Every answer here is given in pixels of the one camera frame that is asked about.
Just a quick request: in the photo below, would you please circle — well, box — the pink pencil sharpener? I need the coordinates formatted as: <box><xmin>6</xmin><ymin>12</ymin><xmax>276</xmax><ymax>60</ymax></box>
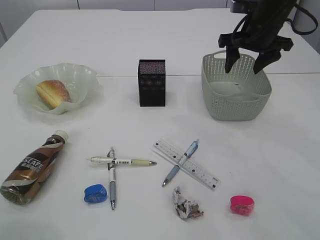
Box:
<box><xmin>230</xmin><ymin>195</ymin><xmax>255</xmax><ymax>216</ymax></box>

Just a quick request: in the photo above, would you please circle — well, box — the white beige-grip pen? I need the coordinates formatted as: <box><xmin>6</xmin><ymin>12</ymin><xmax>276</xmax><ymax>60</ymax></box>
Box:
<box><xmin>86</xmin><ymin>156</ymin><xmax>157</xmax><ymax>167</ymax></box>

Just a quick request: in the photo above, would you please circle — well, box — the white grey-grip pen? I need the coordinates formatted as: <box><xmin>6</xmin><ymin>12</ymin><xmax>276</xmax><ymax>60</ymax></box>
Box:
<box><xmin>107</xmin><ymin>162</ymin><xmax>117</xmax><ymax>210</ymax></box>

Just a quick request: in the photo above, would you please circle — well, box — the blue clip pen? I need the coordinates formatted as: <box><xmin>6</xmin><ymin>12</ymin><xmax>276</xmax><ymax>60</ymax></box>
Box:
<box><xmin>162</xmin><ymin>139</ymin><xmax>199</xmax><ymax>187</ymax></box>

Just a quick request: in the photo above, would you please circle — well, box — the green plastic woven basket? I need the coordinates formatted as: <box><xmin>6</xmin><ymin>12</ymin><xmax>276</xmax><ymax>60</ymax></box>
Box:
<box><xmin>201</xmin><ymin>51</ymin><xmax>272</xmax><ymax>121</ymax></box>

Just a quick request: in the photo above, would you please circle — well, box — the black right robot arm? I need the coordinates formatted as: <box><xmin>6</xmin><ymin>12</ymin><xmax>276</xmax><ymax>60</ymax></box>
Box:
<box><xmin>218</xmin><ymin>0</ymin><xmax>296</xmax><ymax>74</ymax></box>

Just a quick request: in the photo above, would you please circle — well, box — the black mesh pen holder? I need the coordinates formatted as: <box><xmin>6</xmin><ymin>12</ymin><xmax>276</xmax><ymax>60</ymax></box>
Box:
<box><xmin>137</xmin><ymin>59</ymin><xmax>166</xmax><ymax>107</ymax></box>

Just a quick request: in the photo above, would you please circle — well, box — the golden bread roll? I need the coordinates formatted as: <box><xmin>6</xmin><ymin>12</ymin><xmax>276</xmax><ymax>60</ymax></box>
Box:
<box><xmin>35</xmin><ymin>79</ymin><xmax>71</xmax><ymax>108</ymax></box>

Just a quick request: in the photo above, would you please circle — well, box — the blue pencil sharpener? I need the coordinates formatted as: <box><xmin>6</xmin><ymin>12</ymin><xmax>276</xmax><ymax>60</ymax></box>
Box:
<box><xmin>84</xmin><ymin>184</ymin><xmax>108</xmax><ymax>204</ymax></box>

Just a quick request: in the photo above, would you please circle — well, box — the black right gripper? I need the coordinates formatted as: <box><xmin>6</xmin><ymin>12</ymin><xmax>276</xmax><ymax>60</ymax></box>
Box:
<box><xmin>218</xmin><ymin>0</ymin><xmax>294</xmax><ymax>74</ymax></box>

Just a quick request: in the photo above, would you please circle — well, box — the clear plastic ruler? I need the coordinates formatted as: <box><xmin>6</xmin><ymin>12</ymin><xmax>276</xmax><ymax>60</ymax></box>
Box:
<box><xmin>153</xmin><ymin>139</ymin><xmax>221</xmax><ymax>191</ymax></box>

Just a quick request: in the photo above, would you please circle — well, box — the brown coffee bottle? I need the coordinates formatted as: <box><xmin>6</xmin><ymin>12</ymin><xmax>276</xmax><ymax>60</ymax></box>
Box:
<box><xmin>0</xmin><ymin>130</ymin><xmax>69</xmax><ymax>205</ymax></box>

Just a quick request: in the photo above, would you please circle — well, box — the green wavy glass plate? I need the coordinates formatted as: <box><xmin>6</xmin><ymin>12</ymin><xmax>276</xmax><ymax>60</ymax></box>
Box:
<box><xmin>13</xmin><ymin>63</ymin><xmax>100</xmax><ymax>115</ymax></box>

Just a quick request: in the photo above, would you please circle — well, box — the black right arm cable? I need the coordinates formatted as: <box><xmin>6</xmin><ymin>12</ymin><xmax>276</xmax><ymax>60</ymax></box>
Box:
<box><xmin>284</xmin><ymin>0</ymin><xmax>319</xmax><ymax>36</ymax></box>

